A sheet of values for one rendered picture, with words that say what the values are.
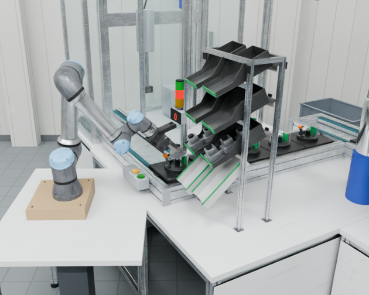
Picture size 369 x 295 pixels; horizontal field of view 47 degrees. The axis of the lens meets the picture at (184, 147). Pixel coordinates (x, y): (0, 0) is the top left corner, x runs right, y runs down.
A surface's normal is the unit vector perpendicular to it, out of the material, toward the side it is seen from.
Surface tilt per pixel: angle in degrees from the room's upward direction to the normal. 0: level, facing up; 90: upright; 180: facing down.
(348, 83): 90
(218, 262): 0
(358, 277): 90
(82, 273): 90
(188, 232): 0
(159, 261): 0
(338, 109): 90
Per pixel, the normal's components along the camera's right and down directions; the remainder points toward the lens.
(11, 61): 0.03, 0.39
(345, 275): -0.87, 0.18
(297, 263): 0.50, 0.34
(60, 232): 0.01, -0.92
